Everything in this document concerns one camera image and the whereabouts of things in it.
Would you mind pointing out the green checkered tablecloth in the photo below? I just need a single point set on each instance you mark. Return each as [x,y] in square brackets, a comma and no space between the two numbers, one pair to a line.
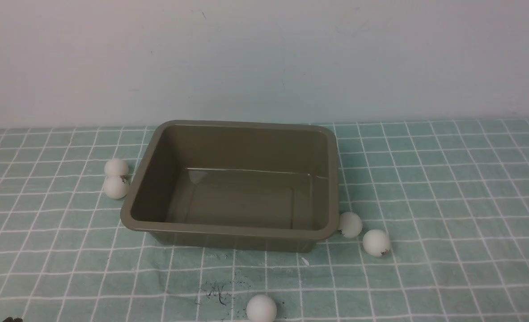
[452,195]

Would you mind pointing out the olive green plastic bin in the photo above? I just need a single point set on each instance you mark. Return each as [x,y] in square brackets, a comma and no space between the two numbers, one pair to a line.
[236,185]

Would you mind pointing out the white ping-pong ball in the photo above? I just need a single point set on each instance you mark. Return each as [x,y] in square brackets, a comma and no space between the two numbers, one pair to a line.
[377,243]
[116,168]
[115,187]
[261,308]
[350,225]

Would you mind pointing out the white ping-pong ball front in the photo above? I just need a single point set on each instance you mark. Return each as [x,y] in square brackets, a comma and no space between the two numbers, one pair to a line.
[261,308]

